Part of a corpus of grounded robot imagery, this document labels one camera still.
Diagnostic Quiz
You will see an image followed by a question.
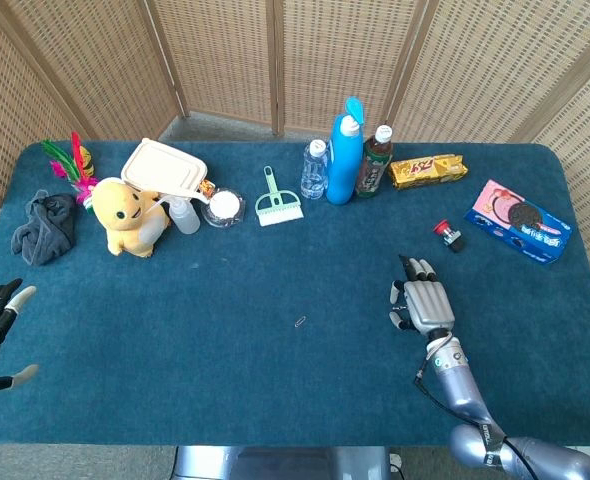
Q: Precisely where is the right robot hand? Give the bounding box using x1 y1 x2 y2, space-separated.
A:
387 254 457 338

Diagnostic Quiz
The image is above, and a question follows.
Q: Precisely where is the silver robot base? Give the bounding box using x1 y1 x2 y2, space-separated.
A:
169 444 402 480

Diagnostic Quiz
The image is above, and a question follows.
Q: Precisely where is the red emergency push button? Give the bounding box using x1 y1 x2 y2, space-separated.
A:
432 218 467 254

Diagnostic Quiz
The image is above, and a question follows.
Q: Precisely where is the blue pink cookie box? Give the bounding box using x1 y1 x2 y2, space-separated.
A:
463 179 574 266

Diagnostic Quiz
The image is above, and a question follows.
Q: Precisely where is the dark grey crumpled cloth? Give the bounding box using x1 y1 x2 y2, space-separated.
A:
10 189 79 267

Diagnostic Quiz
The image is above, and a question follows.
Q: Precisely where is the yellow biscuit packet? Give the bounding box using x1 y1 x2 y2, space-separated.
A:
388 153 470 192

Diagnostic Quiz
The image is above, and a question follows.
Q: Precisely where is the brown tea drink bottle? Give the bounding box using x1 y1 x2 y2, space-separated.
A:
355 124 395 199

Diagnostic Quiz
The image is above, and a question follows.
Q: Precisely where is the tall blue bottle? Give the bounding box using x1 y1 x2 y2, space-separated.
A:
325 96 366 206

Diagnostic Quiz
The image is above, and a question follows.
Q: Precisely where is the clear plastic water bottle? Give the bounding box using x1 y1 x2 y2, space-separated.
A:
300 139 331 200

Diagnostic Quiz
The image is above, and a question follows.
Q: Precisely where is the green small hand brush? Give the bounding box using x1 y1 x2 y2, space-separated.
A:
254 165 306 228

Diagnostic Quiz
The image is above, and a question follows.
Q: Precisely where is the yellow plush dinosaur toy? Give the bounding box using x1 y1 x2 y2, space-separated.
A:
90 177 172 259

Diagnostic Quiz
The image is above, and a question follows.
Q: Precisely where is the colourful feather shuttlecock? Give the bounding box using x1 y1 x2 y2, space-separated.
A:
40 131 100 206

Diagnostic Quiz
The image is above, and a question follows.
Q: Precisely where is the blue felt table cover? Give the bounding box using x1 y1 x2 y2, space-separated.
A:
0 141 590 447

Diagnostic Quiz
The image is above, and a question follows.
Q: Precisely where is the round tin with white lid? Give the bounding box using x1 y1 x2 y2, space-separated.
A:
200 187 247 231

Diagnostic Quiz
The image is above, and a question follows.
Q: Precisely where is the translucent squeeze wash bottle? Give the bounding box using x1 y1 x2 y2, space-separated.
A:
147 189 211 236

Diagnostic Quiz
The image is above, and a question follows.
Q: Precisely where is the beige lidded lunch box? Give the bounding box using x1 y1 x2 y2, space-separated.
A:
120 137 210 201

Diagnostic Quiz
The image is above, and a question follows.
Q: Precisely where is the wicker folding screen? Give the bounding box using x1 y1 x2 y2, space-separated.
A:
0 0 590 274

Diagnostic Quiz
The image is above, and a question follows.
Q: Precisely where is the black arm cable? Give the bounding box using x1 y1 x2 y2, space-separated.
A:
413 333 459 417

